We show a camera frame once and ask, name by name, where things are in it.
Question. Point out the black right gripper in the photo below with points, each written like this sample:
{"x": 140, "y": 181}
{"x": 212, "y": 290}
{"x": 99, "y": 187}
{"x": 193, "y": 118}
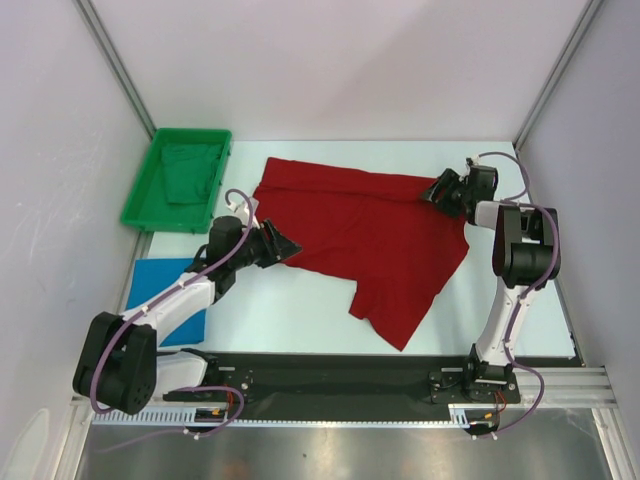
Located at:
{"x": 449, "y": 179}

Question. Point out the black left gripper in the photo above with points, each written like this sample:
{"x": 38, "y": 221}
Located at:
{"x": 283, "y": 247}

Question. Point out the red t shirt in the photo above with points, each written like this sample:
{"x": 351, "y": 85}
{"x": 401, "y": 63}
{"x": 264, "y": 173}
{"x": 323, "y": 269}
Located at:
{"x": 371, "y": 228}

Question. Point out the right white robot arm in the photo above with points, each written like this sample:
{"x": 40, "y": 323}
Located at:
{"x": 526, "y": 255}

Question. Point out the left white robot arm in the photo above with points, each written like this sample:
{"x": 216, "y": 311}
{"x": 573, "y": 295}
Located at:
{"x": 120, "y": 368}

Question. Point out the green plastic tray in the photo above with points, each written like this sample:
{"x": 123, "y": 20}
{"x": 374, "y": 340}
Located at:
{"x": 147, "y": 208}

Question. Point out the green folded t shirt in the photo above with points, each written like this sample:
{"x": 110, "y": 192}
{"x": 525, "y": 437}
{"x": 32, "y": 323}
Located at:
{"x": 189, "y": 171}

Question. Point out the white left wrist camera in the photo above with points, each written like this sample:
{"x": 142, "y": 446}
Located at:
{"x": 245, "y": 211}

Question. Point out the black table edge rail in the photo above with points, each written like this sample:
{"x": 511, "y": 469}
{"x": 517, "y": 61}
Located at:
{"x": 340, "y": 388}

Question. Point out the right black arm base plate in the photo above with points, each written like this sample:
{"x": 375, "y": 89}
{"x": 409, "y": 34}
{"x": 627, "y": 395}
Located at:
{"x": 449, "y": 386}

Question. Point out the left white cable duct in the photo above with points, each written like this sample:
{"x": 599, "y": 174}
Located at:
{"x": 190, "y": 416}

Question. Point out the white cable duct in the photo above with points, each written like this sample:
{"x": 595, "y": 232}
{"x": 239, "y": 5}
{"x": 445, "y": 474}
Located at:
{"x": 190, "y": 416}
{"x": 475, "y": 415}

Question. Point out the right aluminium corner post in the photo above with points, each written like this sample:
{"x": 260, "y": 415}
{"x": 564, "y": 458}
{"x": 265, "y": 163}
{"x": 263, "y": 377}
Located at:
{"x": 571, "y": 46}

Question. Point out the aluminium corner post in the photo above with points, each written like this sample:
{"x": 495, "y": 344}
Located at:
{"x": 571, "y": 46}
{"x": 109, "y": 51}

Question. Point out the right white cable duct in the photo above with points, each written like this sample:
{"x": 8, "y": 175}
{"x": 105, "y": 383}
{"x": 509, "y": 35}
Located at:
{"x": 475, "y": 415}

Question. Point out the aluminium frame rail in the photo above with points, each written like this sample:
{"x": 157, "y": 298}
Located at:
{"x": 569, "y": 388}

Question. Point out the left aluminium corner post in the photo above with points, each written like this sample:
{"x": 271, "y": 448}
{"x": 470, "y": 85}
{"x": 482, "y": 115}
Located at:
{"x": 109, "y": 51}

